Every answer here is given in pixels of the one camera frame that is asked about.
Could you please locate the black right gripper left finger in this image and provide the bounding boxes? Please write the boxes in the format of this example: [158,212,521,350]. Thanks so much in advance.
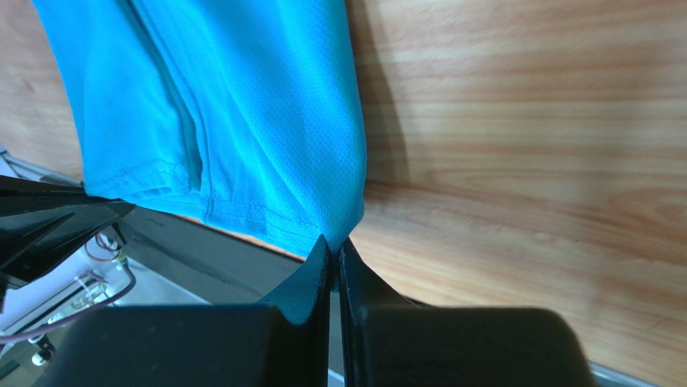
[44,238,330,386]

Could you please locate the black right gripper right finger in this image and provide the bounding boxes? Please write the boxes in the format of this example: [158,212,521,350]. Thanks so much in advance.
[338,241,594,386]

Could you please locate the teal t shirt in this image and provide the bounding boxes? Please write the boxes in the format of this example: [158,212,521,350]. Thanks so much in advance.
[35,1,367,256]

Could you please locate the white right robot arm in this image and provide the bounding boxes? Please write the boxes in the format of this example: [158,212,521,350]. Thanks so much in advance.
[1,177,595,386]

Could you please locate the small electronics board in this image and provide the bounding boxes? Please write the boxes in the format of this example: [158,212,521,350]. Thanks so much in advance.
[69,233,135,311]

